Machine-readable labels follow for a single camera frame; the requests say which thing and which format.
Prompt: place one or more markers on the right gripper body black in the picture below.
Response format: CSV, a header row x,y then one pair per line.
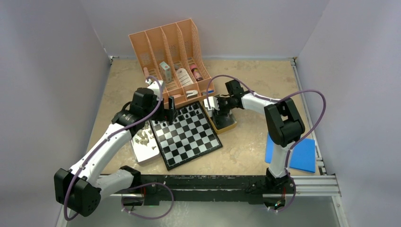
x,y
225,104

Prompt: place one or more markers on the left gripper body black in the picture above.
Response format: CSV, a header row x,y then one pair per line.
x,y
161,114

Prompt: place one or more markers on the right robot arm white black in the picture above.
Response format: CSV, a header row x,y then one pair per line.
x,y
285,126

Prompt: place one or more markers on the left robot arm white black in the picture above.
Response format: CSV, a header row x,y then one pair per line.
x,y
80,188

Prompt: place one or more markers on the pile of white chess pieces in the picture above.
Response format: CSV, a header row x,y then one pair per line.
x,y
145,137

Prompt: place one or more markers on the black white chess board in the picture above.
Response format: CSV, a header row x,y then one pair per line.
x,y
186,139

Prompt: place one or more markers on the white stapler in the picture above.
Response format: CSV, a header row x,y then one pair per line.
x,y
191,94

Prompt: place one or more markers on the silver metal tin tray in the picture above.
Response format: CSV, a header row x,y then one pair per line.
x,y
144,155

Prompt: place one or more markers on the white paper pack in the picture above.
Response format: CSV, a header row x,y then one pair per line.
x,y
183,77

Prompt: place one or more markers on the white green carton box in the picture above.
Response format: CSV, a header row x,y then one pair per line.
x,y
165,70

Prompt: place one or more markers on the pink bottle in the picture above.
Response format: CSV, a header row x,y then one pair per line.
x,y
196,73

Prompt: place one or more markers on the peach plastic desk organizer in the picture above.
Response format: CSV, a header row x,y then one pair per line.
x,y
178,45

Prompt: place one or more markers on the blue foam pad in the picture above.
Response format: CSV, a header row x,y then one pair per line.
x,y
303,156

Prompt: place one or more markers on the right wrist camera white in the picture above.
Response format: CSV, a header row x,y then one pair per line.
x,y
211,103

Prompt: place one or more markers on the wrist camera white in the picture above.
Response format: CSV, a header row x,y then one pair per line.
x,y
211,103
157,86

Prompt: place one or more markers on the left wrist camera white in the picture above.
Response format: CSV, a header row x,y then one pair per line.
x,y
157,86

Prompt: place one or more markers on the black metal base rail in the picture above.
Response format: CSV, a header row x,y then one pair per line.
x,y
232,188

